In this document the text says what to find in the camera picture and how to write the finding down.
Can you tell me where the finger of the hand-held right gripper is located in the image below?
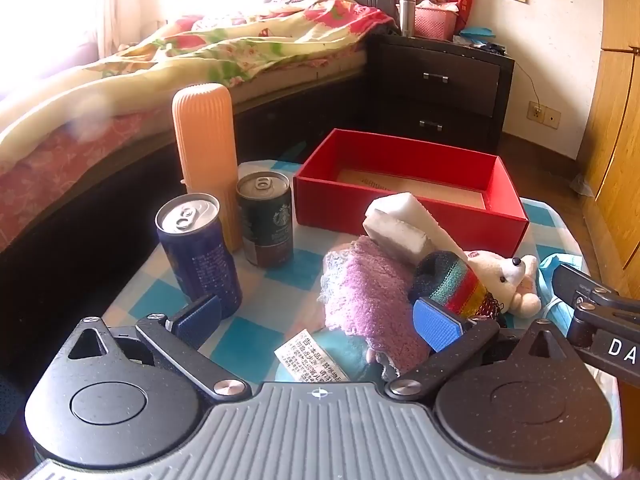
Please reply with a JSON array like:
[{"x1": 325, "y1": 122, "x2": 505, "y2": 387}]
[{"x1": 552, "y1": 262, "x2": 640, "y2": 311}]

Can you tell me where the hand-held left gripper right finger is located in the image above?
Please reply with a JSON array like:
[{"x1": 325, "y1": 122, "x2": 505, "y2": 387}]
[{"x1": 385, "y1": 297, "x2": 576, "y2": 402}]

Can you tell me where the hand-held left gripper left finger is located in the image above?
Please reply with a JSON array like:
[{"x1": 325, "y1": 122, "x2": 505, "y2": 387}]
[{"x1": 67, "y1": 294, "x2": 251, "y2": 402}]

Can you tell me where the blue face mask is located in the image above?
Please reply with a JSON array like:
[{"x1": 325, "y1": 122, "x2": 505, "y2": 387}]
[{"x1": 537, "y1": 254, "x2": 586, "y2": 333}]

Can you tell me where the rainbow striped sock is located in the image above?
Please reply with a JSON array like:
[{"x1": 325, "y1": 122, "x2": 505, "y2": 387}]
[{"x1": 407, "y1": 251, "x2": 493, "y2": 318}]

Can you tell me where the white teddy bear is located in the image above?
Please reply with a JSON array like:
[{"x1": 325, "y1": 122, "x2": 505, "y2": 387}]
[{"x1": 462, "y1": 250, "x2": 543, "y2": 318}]

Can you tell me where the purple fuzzy towel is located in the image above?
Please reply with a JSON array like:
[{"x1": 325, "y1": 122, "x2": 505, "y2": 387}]
[{"x1": 320, "y1": 235, "x2": 431, "y2": 366}]

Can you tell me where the pink pig plush toy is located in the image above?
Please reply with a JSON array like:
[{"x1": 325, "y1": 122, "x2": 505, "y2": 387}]
[{"x1": 274, "y1": 327, "x2": 401, "y2": 386}]

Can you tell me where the red cardboard box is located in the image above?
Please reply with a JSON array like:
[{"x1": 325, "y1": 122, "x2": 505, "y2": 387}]
[{"x1": 292, "y1": 128, "x2": 530, "y2": 257}]

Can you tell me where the blue drink can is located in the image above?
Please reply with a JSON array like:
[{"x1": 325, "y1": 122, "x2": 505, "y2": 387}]
[{"x1": 155, "y1": 193, "x2": 243, "y2": 319}]

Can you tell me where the blue checkered tablecloth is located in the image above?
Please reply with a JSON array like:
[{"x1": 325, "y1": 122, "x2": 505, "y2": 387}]
[{"x1": 102, "y1": 157, "x2": 623, "y2": 466}]

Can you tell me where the clear plastic bag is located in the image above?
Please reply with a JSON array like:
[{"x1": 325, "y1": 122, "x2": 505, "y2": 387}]
[{"x1": 570, "y1": 174, "x2": 596, "y2": 199}]

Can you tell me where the green coffee can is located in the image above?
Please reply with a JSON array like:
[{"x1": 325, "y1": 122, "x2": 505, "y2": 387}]
[{"x1": 236, "y1": 171, "x2": 295, "y2": 267}]

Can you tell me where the wooden wardrobe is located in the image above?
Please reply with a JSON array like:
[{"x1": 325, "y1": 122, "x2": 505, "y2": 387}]
[{"x1": 580, "y1": 0, "x2": 640, "y2": 303}]

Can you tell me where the orange ribbed bottle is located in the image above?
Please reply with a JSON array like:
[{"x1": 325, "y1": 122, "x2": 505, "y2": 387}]
[{"x1": 172, "y1": 83, "x2": 244, "y2": 253}]

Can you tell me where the dark nightstand drawer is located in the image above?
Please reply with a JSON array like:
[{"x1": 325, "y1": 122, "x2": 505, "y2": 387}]
[
  {"x1": 377, "y1": 45, "x2": 501, "y2": 117},
  {"x1": 400, "y1": 95, "x2": 494, "y2": 154}
]

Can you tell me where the dark wooden bed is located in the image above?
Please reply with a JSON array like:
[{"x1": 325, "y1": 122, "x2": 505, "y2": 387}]
[{"x1": 0, "y1": 0, "x2": 401, "y2": 311}]

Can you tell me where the dark wooden nightstand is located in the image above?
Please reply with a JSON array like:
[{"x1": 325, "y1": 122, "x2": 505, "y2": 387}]
[{"x1": 367, "y1": 32, "x2": 516, "y2": 154}]

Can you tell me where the stack of blue masks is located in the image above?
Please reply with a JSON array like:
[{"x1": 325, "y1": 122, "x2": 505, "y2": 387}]
[{"x1": 452, "y1": 27, "x2": 497, "y2": 47}]

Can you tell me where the pink plastic basket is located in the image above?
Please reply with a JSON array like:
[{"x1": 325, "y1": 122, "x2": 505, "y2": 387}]
[{"x1": 414, "y1": 4, "x2": 459, "y2": 41}]

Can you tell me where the steel thermos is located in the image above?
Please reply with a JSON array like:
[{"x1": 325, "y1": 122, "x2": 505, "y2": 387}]
[{"x1": 398, "y1": 0, "x2": 416, "y2": 38}]

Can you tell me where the wall socket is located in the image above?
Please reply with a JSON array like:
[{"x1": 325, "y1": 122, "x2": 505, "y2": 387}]
[{"x1": 528, "y1": 101, "x2": 561, "y2": 129}]

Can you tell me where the black cable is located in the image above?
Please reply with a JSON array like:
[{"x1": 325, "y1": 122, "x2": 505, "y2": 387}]
[{"x1": 514, "y1": 57, "x2": 544, "y2": 112}]

